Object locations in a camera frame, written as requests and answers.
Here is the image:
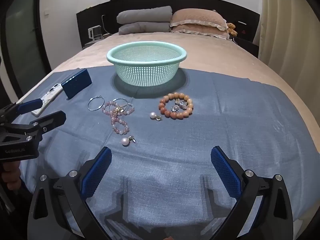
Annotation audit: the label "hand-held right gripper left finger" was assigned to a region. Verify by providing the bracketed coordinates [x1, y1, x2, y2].
[27, 146, 113, 240]

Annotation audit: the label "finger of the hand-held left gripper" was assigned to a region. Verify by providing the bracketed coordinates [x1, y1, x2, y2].
[0, 98, 44, 124]
[0, 110, 67, 143]

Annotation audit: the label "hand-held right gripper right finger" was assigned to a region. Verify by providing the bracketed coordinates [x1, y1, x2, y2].
[210, 146, 293, 240]

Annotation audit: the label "silver hoop earring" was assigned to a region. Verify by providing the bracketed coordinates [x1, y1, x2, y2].
[87, 95, 105, 111]
[114, 98, 133, 113]

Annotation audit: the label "pink bead bracelet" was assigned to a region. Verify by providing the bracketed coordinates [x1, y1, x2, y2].
[102, 100, 135, 135]

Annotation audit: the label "orange bead bracelet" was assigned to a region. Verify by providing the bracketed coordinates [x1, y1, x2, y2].
[159, 92, 194, 119]

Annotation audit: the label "mint green plastic basket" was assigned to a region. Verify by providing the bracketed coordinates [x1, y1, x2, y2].
[107, 41, 187, 86]

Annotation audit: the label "person's left hand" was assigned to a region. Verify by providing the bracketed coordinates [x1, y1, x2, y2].
[0, 159, 22, 191]

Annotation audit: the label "white smartphone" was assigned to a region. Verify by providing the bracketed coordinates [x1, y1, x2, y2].
[31, 82, 63, 117]

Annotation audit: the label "blue grey cloth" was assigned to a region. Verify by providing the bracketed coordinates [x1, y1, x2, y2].
[11, 66, 320, 240]

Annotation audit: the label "blue rectangular box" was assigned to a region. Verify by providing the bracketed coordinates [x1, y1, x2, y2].
[61, 69, 93, 99]

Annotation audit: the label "dark framed glass door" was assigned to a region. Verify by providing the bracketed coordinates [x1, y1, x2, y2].
[0, 0, 53, 98]

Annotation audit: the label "white electric kettle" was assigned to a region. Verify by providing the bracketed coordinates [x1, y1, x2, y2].
[88, 26, 104, 42]

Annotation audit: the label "black nightstand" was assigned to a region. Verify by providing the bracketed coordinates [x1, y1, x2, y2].
[235, 37, 259, 58]

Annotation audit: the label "grey folded blanket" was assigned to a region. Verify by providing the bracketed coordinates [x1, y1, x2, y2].
[118, 22, 171, 35]

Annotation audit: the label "grey folded pillows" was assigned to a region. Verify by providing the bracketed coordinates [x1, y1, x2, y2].
[116, 6, 173, 25]

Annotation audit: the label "beige ruffled pillow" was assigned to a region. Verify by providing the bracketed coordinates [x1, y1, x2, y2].
[171, 26, 231, 41]
[170, 8, 227, 31]

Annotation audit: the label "brown teddy bear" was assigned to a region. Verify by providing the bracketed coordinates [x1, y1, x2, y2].
[226, 22, 238, 37]

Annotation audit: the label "black headboard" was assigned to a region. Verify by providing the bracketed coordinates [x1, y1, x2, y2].
[76, 0, 261, 50]

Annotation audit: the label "cream curtain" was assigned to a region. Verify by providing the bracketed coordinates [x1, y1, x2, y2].
[257, 0, 320, 100]

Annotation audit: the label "white charging cable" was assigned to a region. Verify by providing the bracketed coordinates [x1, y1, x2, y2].
[101, 15, 111, 35]

